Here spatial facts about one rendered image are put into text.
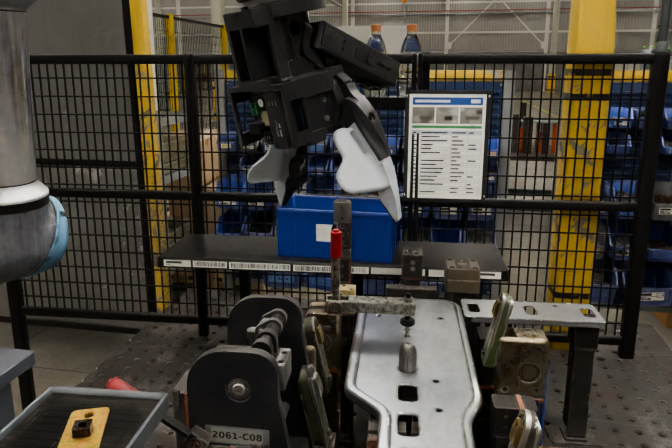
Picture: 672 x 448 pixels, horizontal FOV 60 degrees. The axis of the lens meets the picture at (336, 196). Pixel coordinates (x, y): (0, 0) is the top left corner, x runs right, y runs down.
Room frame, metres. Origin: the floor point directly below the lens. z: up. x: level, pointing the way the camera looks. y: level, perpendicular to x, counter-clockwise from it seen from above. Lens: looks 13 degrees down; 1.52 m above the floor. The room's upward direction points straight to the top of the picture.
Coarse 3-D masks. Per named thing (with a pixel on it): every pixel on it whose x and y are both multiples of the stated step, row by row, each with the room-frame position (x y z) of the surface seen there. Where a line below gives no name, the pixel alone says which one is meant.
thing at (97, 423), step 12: (96, 408) 0.55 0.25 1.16; (108, 408) 0.55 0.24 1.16; (72, 420) 0.53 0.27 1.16; (84, 420) 0.52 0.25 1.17; (96, 420) 0.53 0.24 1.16; (72, 432) 0.50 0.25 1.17; (84, 432) 0.50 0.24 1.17; (96, 432) 0.51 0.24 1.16; (60, 444) 0.49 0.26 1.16; (72, 444) 0.49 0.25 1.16; (84, 444) 0.49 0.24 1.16; (96, 444) 0.49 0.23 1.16
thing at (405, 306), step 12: (348, 300) 1.06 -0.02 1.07; (360, 300) 1.06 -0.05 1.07; (372, 300) 1.06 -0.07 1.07; (384, 300) 1.06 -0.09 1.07; (396, 300) 1.06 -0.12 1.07; (408, 300) 1.05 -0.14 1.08; (360, 312) 1.05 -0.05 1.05; (372, 312) 1.05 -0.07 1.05; (384, 312) 1.04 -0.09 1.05; (396, 312) 1.04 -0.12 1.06; (408, 312) 1.04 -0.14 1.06; (408, 324) 1.04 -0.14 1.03
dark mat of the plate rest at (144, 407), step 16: (48, 400) 0.57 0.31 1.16; (64, 400) 0.57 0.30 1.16; (80, 400) 0.57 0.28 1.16; (96, 400) 0.57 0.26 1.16; (112, 400) 0.57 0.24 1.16; (128, 400) 0.57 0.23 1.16; (144, 400) 0.57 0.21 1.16; (32, 416) 0.54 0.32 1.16; (48, 416) 0.54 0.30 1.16; (64, 416) 0.54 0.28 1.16; (112, 416) 0.54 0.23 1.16; (128, 416) 0.54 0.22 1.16; (144, 416) 0.54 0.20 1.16; (16, 432) 0.51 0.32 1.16; (32, 432) 0.51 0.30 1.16; (48, 432) 0.51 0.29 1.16; (112, 432) 0.51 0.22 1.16; (128, 432) 0.51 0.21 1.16
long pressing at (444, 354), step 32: (384, 320) 1.13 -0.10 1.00; (416, 320) 1.13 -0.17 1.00; (448, 320) 1.13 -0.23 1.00; (352, 352) 0.98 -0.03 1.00; (384, 352) 0.99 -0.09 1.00; (448, 352) 0.99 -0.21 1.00; (352, 384) 0.87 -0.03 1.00; (384, 384) 0.88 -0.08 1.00; (416, 384) 0.88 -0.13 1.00; (448, 384) 0.88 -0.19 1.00; (384, 416) 0.78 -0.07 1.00; (416, 416) 0.79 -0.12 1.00; (448, 416) 0.79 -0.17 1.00
